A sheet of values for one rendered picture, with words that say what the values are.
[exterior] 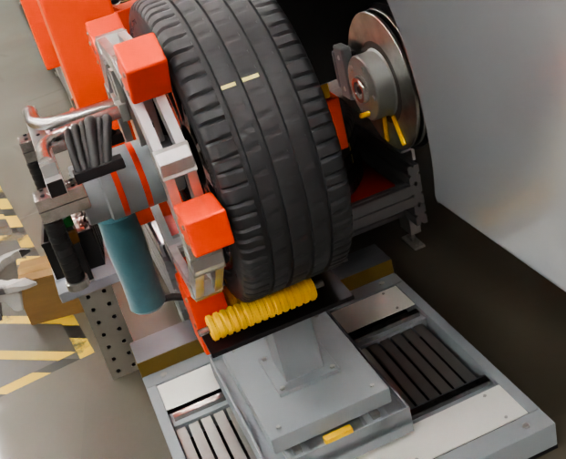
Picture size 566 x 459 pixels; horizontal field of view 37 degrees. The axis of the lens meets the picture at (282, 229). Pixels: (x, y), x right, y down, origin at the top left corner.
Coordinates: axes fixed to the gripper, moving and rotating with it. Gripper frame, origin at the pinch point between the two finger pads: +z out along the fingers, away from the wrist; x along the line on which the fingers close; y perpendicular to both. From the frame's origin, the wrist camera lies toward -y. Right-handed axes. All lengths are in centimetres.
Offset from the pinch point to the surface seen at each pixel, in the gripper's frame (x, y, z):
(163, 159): 9.8, -13.8, 27.6
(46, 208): 2.9, -10.1, 6.1
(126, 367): -77, 79, 7
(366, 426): 4, 66, 54
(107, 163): 5.2, -15.0, 18.5
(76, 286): 2.1, 6.8, 5.5
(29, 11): -255, -3, 22
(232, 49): 5, -27, 46
